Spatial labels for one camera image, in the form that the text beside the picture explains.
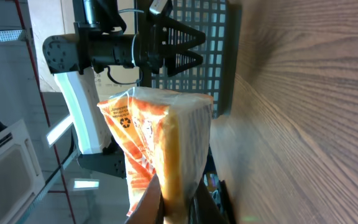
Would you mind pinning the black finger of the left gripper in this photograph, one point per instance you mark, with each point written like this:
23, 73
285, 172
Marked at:
178, 37
181, 62

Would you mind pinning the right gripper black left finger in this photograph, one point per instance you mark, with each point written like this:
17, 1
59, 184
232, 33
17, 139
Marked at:
150, 209

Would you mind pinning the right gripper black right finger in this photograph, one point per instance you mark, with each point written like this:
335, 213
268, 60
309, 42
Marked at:
211, 208

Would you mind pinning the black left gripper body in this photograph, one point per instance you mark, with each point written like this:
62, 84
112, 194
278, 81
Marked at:
147, 41

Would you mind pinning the small orange snack packet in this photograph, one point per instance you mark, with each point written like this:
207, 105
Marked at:
164, 133

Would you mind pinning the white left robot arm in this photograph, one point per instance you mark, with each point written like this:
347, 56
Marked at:
99, 42

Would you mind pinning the red vertical pole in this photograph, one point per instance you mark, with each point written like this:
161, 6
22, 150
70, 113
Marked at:
36, 75

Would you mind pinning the white cabinet in background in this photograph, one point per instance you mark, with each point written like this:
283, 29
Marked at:
21, 178

